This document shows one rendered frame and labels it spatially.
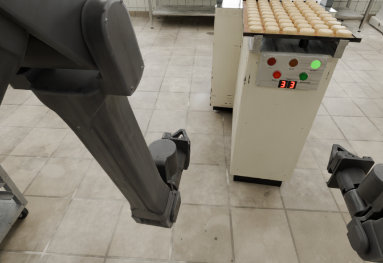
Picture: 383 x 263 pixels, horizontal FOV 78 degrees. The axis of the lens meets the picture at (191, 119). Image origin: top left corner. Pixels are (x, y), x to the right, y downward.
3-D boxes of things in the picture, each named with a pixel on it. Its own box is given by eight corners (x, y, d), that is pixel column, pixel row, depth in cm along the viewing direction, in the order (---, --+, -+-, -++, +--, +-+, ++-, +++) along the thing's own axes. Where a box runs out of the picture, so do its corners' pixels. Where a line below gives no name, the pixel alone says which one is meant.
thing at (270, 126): (231, 115, 198) (246, -2, 144) (273, 119, 194) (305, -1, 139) (227, 184, 144) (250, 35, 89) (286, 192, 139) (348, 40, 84)
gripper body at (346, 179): (371, 155, 51) (388, 183, 45) (353, 184, 57) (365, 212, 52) (339, 151, 52) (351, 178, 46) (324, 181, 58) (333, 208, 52)
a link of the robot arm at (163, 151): (133, 219, 47) (175, 226, 45) (119, 181, 40) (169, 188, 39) (152, 173, 56) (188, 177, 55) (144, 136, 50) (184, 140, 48)
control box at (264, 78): (255, 82, 100) (261, 50, 92) (314, 86, 97) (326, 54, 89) (256, 86, 98) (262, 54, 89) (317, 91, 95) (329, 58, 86)
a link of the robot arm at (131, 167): (-66, 23, 15) (90, 24, 13) (-2, -15, 19) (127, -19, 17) (130, 225, 48) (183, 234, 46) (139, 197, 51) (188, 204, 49)
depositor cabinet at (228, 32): (219, 55, 300) (225, -22, 248) (277, 58, 290) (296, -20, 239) (209, 114, 200) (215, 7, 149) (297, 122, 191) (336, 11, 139)
